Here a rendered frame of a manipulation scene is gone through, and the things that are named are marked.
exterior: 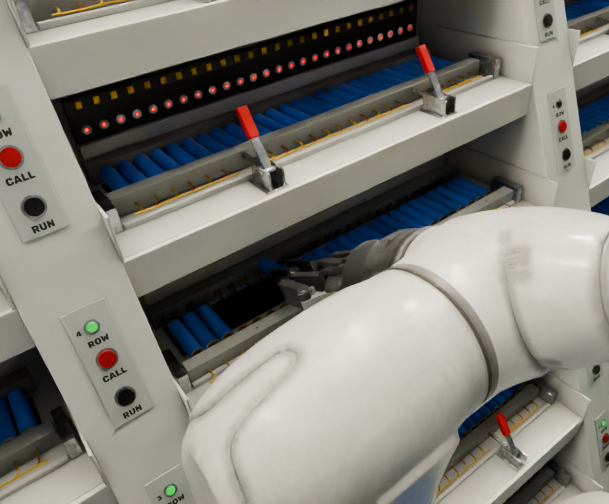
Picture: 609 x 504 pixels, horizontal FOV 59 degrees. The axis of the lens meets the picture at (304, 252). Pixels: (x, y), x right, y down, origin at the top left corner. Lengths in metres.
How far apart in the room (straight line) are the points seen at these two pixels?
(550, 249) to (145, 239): 0.37
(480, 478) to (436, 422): 0.69
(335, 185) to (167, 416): 0.31
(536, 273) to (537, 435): 0.74
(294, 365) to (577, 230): 0.17
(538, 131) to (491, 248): 0.54
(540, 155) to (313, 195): 0.40
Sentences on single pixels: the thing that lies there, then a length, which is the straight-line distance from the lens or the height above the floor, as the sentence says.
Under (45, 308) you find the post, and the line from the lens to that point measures 0.52.
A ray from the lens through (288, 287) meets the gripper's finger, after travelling 0.57.
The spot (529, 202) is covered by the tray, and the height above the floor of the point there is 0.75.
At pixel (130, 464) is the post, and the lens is 0.59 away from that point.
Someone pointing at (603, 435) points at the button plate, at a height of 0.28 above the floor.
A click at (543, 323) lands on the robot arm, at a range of 0.32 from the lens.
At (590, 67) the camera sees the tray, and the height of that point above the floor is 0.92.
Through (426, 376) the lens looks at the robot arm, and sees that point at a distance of 0.29.
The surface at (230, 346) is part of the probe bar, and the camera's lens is 0.63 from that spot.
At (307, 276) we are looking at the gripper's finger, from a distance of 0.58.
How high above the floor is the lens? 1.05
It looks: 18 degrees down
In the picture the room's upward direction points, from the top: 18 degrees counter-clockwise
